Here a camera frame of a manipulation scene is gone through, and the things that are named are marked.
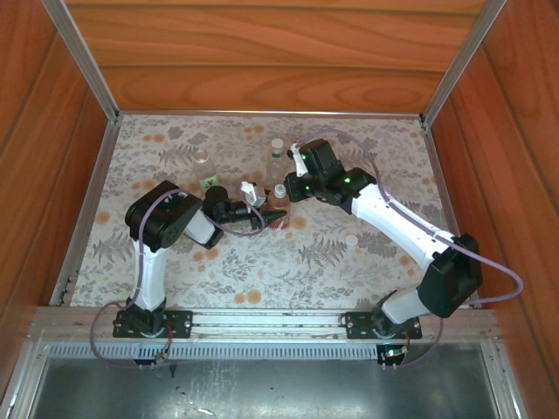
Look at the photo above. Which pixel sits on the white cap with QR code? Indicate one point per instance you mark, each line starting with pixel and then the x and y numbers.
pixel 279 189

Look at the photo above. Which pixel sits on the clear bottle with green label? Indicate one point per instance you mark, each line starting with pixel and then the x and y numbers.
pixel 209 181

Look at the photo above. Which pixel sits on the clear bottle with green neckband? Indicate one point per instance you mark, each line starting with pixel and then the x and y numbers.
pixel 276 168

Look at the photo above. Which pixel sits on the small white bottle cap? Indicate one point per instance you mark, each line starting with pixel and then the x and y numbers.
pixel 277 144

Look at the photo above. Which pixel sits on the wide white bottle cap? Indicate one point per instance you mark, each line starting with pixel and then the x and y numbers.
pixel 351 239

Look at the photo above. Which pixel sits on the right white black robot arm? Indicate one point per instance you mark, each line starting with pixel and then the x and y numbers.
pixel 393 218

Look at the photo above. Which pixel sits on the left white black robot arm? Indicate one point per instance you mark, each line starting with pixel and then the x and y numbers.
pixel 150 279

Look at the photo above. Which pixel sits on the floral patterned tablecloth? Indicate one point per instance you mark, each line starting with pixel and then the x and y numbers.
pixel 262 270

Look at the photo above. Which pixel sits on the grey sheet metal panel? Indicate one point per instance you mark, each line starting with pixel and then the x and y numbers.
pixel 305 393

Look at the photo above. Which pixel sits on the small circuit board green light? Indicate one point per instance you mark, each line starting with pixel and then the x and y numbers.
pixel 393 352

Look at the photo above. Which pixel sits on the long aluminium edge rail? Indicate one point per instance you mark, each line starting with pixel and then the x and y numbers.
pixel 244 113

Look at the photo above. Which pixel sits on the aluminium side rail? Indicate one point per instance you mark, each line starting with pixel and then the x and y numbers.
pixel 85 218
pixel 448 196

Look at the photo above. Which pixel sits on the aluminium corner post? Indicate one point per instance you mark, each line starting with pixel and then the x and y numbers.
pixel 86 61
pixel 460 61

